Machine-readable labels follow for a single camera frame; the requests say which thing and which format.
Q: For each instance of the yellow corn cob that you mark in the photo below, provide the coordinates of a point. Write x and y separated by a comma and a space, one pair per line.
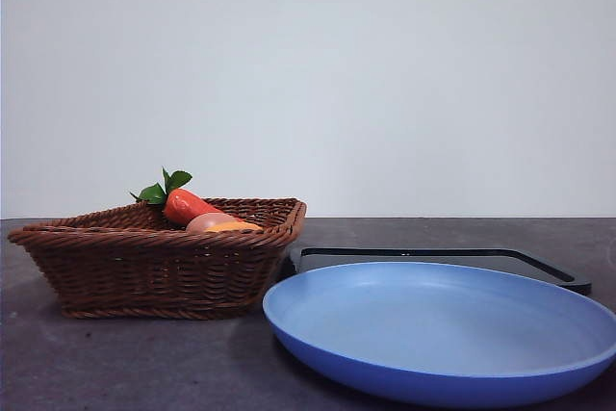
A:
236, 226

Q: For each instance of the blue round plate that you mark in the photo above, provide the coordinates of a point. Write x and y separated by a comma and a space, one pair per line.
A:
433, 315

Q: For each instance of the brown wicker basket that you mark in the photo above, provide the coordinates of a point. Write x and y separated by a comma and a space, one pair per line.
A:
144, 271

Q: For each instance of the pinkish brown egg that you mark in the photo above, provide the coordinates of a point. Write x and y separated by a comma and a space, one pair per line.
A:
204, 222

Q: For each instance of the orange carrot with green leaves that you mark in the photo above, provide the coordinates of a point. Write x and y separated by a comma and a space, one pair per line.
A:
185, 206

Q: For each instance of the black rectangular tray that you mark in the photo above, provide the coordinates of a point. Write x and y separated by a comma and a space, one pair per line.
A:
553, 272

